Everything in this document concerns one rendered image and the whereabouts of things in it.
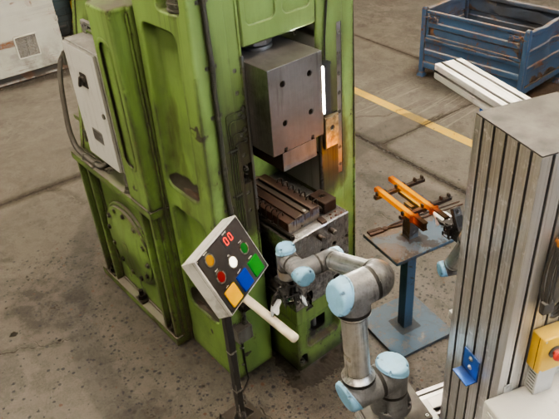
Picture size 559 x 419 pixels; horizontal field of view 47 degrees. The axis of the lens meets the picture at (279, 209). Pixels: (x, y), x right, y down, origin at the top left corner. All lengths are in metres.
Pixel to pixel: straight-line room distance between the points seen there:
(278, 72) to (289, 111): 0.20
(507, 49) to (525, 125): 4.72
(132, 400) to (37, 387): 0.57
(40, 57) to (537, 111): 6.75
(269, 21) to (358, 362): 1.43
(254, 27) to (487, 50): 4.01
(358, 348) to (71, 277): 2.84
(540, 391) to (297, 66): 1.54
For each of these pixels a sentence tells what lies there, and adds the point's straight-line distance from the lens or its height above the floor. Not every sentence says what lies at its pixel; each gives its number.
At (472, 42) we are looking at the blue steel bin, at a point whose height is 0.48.
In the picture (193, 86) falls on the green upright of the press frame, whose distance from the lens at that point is 2.64.
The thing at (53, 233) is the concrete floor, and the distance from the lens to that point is 5.11.
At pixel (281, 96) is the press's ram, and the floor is 1.63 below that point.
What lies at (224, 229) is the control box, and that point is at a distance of 2.69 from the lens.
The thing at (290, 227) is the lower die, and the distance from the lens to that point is 3.07.
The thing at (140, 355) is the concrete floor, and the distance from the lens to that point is 3.93.
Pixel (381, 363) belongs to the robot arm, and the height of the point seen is 1.05.
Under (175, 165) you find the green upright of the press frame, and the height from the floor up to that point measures 1.21.
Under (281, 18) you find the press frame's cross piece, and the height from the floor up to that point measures 1.89.
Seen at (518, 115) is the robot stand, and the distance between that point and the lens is 1.70.
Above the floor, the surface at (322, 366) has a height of 0.00.
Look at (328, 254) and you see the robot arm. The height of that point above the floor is 1.29.
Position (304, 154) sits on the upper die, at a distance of 2.94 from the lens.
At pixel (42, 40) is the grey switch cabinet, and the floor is 0.40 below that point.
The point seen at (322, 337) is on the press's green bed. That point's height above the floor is 0.15.
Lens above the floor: 2.78
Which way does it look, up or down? 35 degrees down
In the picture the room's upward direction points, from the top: 5 degrees counter-clockwise
